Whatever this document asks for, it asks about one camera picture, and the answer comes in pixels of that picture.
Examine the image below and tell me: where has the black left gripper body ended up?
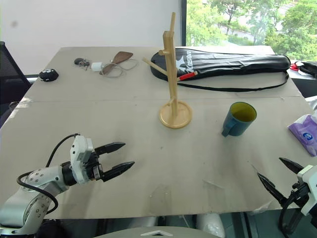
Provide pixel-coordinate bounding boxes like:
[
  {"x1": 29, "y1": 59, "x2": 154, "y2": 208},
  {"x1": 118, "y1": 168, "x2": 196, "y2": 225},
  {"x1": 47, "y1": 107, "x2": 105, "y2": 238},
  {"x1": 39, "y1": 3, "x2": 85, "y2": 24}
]
[{"x1": 84, "y1": 148, "x2": 105, "y2": 183}]

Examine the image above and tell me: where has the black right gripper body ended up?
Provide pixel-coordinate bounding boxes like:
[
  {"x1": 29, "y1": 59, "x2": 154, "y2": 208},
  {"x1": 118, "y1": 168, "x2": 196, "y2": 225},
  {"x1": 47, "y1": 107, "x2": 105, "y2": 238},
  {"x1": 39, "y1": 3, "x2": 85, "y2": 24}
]
[{"x1": 287, "y1": 180, "x2": 312, "y2": 207}]

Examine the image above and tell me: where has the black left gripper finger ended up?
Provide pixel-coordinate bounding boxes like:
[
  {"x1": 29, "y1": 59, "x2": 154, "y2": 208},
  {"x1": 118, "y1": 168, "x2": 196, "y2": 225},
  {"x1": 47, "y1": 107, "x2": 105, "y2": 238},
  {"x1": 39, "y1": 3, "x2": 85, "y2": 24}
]
[
  {"x1": 101, "y1": 161, "x2": 136, "y2": 183},
  {"x1": 95, "y1": 142, "x2": 126, "y2": 157}
]

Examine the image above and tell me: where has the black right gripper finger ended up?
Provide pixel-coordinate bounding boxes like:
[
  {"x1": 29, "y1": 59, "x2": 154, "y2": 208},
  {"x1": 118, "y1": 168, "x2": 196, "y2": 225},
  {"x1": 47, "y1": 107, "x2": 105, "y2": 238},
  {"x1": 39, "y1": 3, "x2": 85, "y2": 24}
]
[
  {"x1": 257, "y1": 172, "x2": 290, "y2": 207},
  {"x1": 279, "y1": 157, "x2": 305, "y2": 176}
]

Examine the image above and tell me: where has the teal mug yellow inside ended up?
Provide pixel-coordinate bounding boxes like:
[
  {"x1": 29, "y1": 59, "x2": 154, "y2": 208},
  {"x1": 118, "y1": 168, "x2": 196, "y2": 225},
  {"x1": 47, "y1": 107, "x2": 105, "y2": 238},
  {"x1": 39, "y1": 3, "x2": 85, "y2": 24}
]
[{"x1": 221, "y1": 102, "x2": 258, "y2": 138}]

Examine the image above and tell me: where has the wooden mug tree stand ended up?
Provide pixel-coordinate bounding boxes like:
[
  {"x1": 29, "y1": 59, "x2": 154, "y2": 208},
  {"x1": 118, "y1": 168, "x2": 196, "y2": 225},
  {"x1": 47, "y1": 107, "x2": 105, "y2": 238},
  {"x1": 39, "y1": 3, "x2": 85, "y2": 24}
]
[{"x1": 142, "y1": 12, "x2": 193, "y2": 130}]

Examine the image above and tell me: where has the brown cardboard table cover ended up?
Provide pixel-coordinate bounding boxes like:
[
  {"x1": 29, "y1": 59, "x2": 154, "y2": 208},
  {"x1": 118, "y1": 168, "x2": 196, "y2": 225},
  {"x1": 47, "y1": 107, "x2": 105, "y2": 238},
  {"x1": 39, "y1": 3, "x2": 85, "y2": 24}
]
[{"x1": 0, "y1": 46, "x2": 316, "y2": 220}]

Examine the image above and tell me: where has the purple tissue pack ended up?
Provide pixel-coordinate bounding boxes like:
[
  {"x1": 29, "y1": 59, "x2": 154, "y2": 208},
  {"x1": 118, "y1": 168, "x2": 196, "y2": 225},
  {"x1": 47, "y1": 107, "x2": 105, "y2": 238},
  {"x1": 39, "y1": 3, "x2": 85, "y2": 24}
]
[{"x1": 287, "y1": 114, "x2": 317, "y2": 158}]

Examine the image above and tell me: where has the grey robot torso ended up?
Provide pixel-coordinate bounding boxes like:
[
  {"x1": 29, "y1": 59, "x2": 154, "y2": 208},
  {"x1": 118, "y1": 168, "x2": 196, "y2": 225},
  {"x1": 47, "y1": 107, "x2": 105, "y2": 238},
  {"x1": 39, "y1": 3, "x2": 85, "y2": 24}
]
[{"x1": 93, "y1": 226, "x2": 207, "y2": 238}]

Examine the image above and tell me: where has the white rounded plastic shape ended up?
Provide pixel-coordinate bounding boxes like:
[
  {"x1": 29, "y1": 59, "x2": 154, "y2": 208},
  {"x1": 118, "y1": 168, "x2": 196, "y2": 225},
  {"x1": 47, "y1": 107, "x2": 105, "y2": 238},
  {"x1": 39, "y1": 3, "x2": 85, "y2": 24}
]
[{"x1": 196, "y1": 212, "x2": 226, "y2": 238}]

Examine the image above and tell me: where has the brown wooden shoehorn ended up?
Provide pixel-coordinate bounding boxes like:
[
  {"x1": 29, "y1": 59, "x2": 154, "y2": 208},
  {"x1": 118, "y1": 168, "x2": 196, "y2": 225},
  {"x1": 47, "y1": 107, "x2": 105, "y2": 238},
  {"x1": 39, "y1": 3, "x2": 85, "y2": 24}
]
[{"x1": 102, "y1": 51, "x2": 134, "y2": 75}]

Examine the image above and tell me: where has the black key bundle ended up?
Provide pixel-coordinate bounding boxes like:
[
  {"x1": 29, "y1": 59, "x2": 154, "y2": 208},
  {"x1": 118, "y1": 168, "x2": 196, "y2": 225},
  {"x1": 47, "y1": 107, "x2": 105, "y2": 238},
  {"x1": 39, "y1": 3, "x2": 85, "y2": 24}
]
[{"x1": 73, "y1": 57, "x2": 91, "y2": 69}]

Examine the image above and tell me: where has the black office chair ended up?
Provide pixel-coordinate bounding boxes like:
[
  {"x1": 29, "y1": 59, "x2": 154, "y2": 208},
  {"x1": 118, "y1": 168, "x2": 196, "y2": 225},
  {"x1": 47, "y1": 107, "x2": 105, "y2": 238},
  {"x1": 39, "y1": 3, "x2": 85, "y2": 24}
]
[{"x1": 0, "y1": 40, "x2": 33, "y2": 126}]

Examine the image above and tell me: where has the black racket bag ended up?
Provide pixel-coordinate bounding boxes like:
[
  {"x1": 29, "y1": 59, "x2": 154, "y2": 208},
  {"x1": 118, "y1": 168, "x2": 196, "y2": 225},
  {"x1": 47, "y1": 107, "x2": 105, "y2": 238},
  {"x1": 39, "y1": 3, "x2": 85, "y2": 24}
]
[{"x1": 150, "y1": 47, "x2": 291, "y2": 93}]

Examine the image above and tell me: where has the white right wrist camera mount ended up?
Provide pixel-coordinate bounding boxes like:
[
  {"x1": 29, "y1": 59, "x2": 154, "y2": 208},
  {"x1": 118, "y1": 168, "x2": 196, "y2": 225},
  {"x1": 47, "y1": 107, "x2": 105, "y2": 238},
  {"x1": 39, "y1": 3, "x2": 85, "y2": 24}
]
[{"x1": 296, "y1": 164, "x2": 317, "y2": 217}]

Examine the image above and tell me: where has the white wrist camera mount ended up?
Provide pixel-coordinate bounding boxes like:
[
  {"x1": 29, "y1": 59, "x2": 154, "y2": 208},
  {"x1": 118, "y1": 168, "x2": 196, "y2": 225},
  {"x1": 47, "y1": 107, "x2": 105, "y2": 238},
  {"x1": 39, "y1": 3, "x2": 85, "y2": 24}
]
[
  {"x1": 296, "y1": 164, "x2": 317, "y2": 217},
  {"x1": 70, "y1": 135, "x2": 96, "y2": 185}
]

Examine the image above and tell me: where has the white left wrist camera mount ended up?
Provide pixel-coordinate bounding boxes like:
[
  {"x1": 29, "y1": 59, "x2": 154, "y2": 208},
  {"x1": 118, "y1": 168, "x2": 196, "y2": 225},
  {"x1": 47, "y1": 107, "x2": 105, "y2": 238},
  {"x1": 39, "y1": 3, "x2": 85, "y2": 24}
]
[{"x1": 70, "y1": 135, "x2": 96, "y2": 185}]

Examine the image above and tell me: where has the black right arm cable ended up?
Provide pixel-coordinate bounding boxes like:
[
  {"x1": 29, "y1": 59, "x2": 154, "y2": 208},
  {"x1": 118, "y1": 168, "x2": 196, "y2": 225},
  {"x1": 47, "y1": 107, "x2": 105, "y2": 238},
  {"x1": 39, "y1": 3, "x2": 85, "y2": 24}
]
[{"x1": 278, "y1": 195, "x2": 298, "y2": 233}]

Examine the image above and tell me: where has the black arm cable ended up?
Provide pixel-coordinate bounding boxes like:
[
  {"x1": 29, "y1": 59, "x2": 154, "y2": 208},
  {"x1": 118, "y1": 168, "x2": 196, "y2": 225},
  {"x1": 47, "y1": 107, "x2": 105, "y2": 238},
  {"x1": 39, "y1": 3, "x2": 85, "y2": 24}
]
[
  {"x1": 278, "y1": 195, "x2": 298, "y2": 233},
  {"x1": 16, "y1": 133, "x2": 81, "y2": 214}
]

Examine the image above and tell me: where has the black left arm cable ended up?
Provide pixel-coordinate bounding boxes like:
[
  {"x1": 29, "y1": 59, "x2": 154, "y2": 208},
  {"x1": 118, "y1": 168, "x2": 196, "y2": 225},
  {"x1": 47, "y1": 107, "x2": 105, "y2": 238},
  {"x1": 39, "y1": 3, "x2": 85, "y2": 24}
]
[{"x1": 16, "y1": 133, "x2": 81, "y2": 214}]

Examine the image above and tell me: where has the grey charger cable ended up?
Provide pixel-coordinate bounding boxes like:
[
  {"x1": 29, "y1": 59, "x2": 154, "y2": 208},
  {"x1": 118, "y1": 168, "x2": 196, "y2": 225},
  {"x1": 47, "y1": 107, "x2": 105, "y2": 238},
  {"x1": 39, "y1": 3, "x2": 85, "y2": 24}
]
[{"x1": 100, "y1": 59, "x2": 139, "y2": 79}]

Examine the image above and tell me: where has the black window frame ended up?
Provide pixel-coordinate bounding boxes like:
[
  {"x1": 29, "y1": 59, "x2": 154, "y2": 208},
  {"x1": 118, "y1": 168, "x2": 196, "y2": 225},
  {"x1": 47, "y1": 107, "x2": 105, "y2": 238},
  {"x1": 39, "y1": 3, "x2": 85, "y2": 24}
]
[{"x1": 178, "y1": 0, "x2": 187, "y2": 48}]

